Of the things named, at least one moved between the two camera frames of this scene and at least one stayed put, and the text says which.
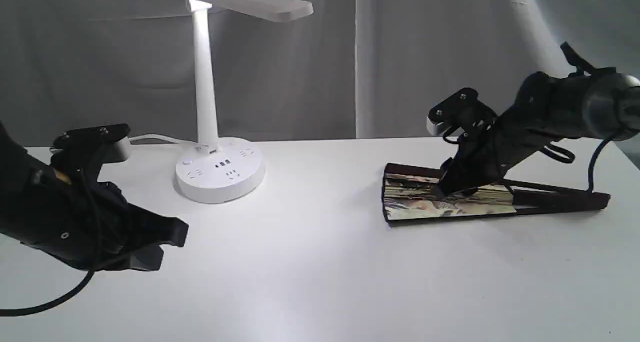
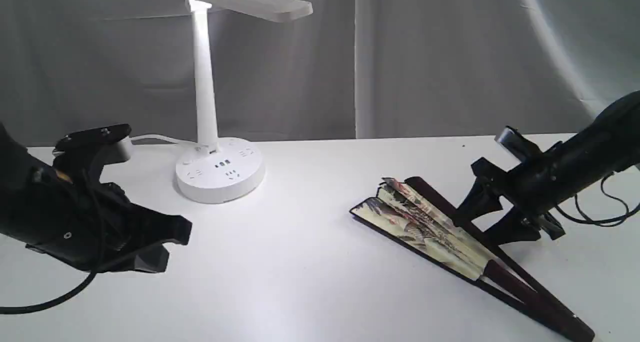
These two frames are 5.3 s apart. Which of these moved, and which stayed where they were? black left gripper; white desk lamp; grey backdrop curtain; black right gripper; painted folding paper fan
Moved: painted folding paper fan; black right gripper
Stayed: white desk lamp; black left gripper; grey backdrop curtain
